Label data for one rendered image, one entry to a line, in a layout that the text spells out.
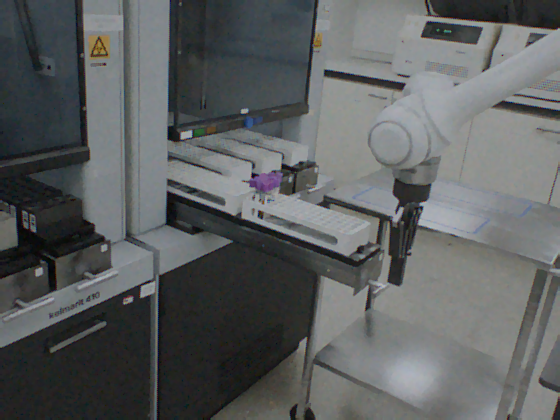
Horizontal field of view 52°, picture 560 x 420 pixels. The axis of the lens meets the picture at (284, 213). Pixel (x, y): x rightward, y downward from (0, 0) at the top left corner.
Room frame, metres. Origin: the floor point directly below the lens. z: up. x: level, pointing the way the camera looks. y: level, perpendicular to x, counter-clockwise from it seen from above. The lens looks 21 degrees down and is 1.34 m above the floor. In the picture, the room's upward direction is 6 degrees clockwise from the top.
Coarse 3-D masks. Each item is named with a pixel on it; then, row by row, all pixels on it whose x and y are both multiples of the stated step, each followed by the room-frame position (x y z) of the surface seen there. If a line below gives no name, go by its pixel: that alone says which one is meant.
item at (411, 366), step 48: (336, 192) 1.53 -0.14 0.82; (384, 192) 1.57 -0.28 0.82; (432, 192) 1.61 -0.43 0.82; (480, 192) 1.66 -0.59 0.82; (384, 240) 1.86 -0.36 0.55; (480, 240) 1.28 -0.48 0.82; (528, 240) 1.31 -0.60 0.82; (336, 336) 1.63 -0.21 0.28; (384, 336) 1.66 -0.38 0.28; (432, 336) 1.69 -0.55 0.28; (528, 336) 1.18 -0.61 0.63; (384, 384) 1.41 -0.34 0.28; (432, 384) 1.43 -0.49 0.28; (480, 384) 1.45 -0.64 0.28; (528, 384) 1.54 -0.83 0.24
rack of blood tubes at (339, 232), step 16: (256, 208) 1.26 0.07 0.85; (272, 208) 1.24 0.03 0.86; (288, 208) 1.26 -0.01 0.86; (304, 208) 1.26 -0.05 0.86; (320, 208) 1.27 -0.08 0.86; (272, 224) 1.23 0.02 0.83; (288, 224) 1.24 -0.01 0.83; (304, 224) 1.18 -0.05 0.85; (320, 224) 1.17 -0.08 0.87; (336, 224) 1.19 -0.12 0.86; (352, 224) 1.19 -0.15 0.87; (368, 224) 1.20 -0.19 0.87; (320, 240) 1.21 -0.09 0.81; (336, 240) 1.22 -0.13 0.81; (352, 240) 1.13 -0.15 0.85
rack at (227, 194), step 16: (176, 176) 1.40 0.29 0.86; (192, 176) 1.42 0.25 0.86; (208, 176) 1.43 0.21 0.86; (224, 176) 1.44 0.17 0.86; (176, 192) 1.40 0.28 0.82; (192, 192) 1.44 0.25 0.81; (208, 192) 1.46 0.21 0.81; (224, 192) 1.32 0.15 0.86; (240, 192) 1.33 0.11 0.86; (224, 208) 1.31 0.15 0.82; (240, 208) 1.31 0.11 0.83
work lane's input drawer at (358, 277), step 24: (168, 192) 1.41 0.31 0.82; (192, 216) 1.34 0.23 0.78; (216, 216) 1.30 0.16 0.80; (240, 216) 1.29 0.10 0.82; (240, 240) 1.26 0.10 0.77; (264, 240) 1.22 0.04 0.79; (288, 240) 1.20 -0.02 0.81; (312, 264) 1.15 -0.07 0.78; (336, 264) 1.12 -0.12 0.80; (360, 264) 1.11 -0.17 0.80; (360, 288) 1.11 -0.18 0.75; (384, 288) 1.12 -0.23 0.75
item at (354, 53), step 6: (354, 54) 4.46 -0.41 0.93; (360, 54) 4.44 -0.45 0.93; (366, 54) 4.41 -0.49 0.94; (372, 54) 4.38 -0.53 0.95; (378, 54) 4.36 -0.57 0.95; (384, 54) 4.34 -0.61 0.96; (390, 54) 4.32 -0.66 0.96; (372, 60) 4.38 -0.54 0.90; (378, 60) 4.35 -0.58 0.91; (384, 60) 4.33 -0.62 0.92; (390, 60) 4.30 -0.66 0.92
